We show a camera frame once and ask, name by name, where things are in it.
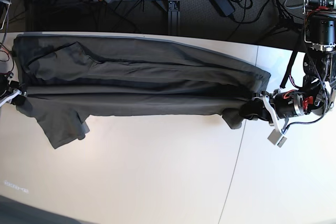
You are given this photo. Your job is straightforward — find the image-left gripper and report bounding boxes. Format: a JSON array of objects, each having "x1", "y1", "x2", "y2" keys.
[{"x1": 1, "y1": 74, "x2": 26, "y2": 107}]

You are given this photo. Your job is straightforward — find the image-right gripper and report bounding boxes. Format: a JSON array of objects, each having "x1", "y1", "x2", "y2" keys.
[{"x1": 240, "y1": 89, "x2": 309, "y2": 132}]

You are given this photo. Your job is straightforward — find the dark grey T-shirt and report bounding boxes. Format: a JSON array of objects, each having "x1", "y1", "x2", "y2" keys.
[{"x1": 13, "y1": 35, "x2": 270, "y2": 148}]

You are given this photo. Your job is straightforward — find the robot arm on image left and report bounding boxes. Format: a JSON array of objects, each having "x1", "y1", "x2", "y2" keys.
[{"x1": 1, "y1": 0, "x2": 24, "y2": 107}]

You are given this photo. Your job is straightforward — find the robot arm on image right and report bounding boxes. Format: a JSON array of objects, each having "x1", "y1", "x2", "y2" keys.
[{"x1": 240, "y1": 0, "x2": 335, "y2": 134}]

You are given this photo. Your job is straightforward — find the black tripod stand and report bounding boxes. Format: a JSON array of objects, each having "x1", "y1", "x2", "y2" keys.
[{"x1": 255, "y1": 0, "x2": 303, "y2": 44}]

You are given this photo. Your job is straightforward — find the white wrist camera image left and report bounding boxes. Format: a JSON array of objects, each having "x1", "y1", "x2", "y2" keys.
[{"x1": 267, "y1": 129, "x2": 287, "y2": 147}]

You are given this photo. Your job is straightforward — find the aluminium frame post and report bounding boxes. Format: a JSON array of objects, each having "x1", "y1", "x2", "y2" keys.
[{"x1": 167, "y1": 0, "x2": 181, "y2": 36}]

